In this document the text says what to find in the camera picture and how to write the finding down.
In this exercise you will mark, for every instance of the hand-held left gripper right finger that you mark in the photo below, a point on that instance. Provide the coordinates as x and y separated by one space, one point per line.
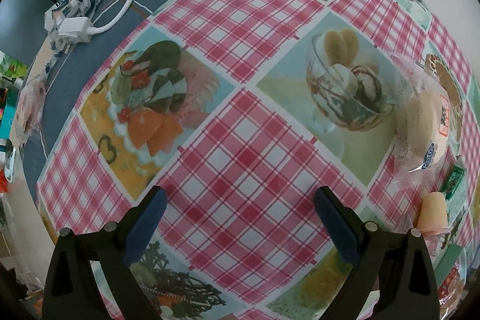
337 226

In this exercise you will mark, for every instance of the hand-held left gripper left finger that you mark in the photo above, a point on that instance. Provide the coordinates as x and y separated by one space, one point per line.
148 226

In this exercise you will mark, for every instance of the cream cake in clear packet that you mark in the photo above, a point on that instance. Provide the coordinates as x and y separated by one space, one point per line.
433 211

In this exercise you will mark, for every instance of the pink checkered printed tablecloth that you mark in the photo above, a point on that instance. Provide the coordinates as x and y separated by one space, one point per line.
240 173

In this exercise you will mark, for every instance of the green snack packet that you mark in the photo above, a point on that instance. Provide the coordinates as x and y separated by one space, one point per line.
454 181

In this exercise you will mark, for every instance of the red printed snack packet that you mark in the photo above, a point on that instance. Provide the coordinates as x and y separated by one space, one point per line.
452 282

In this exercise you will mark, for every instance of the round bread in clear packet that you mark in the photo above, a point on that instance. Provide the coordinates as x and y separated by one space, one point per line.
420 121

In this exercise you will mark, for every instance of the clear pink snack packet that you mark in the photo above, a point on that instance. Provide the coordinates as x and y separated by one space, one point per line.
32 106

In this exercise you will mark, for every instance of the blue lined table cloth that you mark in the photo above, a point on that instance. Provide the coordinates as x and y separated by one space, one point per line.
86 69

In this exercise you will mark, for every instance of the green printed box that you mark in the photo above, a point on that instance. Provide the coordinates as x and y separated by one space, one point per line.
13 65

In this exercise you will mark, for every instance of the white power adapter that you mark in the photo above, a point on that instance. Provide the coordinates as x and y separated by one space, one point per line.
73 28

